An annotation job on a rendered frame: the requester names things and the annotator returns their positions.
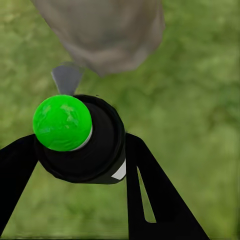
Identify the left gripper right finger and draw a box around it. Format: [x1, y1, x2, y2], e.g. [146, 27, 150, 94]
[125, 133, 210, 240]

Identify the pesticide atomizer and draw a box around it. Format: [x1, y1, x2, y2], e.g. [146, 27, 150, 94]
[32, 65, 127, 185]

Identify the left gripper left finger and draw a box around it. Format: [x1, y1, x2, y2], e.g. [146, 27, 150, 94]
[0, 134, 39, 237]

